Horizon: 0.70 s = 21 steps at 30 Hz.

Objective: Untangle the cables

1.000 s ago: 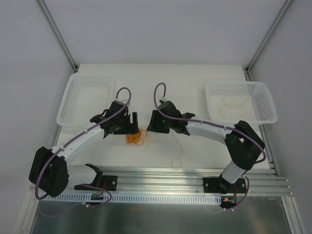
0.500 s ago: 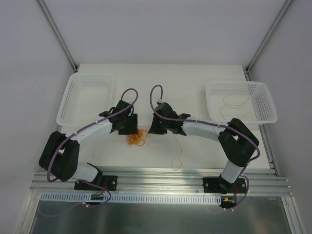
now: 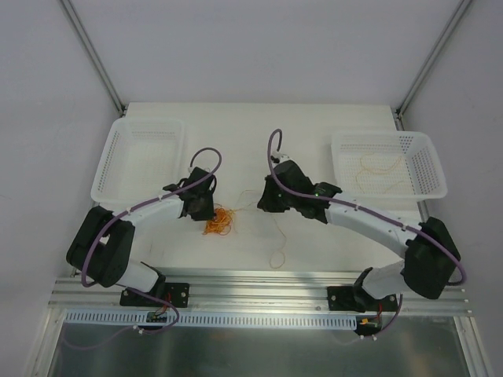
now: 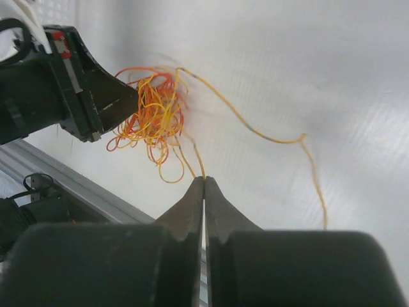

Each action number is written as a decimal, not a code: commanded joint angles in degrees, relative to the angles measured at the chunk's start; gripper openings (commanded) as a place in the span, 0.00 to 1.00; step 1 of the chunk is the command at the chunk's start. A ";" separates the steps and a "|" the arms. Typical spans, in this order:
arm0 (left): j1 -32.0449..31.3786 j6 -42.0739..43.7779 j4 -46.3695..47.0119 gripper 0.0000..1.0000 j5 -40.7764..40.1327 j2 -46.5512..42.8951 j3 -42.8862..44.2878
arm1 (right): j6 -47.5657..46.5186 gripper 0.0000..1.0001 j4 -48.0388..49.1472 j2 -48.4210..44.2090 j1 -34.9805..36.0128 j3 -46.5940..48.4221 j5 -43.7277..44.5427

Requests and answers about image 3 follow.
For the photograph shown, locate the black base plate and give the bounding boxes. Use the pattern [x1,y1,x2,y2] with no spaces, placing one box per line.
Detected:
[326,286,398,313]
[119,282,190,308]

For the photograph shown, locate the right aluminium frame post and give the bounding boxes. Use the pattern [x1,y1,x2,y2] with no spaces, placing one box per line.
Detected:
[395,0,474,122]

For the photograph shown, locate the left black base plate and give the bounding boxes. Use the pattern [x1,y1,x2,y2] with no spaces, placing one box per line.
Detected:
[119,282,190,308]

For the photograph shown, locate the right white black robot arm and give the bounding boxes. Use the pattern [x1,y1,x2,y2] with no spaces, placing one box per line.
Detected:
[257,158,461,313]

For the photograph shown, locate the left aluminium frame post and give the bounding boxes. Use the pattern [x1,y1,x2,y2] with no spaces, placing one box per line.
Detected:
[57,0,127,117]

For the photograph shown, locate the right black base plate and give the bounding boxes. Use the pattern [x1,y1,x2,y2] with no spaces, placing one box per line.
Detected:
[326,286,398,313]

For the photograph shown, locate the aluminium frame post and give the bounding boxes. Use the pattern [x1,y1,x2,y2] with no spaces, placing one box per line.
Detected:
[57,0,127,117]
[395,0,474,122]

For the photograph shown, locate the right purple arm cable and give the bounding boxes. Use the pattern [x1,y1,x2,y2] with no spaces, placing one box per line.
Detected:
[267,128,468,286]

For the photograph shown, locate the aluminium mounting rail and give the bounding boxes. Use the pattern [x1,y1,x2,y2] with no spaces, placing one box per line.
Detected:
[49,270,472,315]

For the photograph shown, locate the white plastic basket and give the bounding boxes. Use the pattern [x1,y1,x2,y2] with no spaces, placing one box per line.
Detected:
[331,130,448,202]
[90,117,185,207]

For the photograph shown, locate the orange wire bundle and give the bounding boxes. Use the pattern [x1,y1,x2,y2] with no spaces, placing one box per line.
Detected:
[200,207,237,237]

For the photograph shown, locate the white slotted cable duct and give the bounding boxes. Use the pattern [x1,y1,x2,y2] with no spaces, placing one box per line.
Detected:
[64,309,357,331]

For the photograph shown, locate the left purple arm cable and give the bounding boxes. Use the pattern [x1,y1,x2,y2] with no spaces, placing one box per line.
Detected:
[81,147,223,288]

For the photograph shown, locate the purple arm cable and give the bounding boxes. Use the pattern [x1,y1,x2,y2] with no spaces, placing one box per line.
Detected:
[267,128,468,286]
[81,147,223,288]

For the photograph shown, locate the left white plastic basket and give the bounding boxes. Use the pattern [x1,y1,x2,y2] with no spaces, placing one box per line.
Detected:
[90,117,185,207]

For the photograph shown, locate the right white plastic basket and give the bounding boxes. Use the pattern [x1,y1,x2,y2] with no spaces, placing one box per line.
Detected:
[331,130,448,202]

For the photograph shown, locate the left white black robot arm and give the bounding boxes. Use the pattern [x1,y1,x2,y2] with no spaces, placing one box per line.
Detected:
[66,167,217,307]

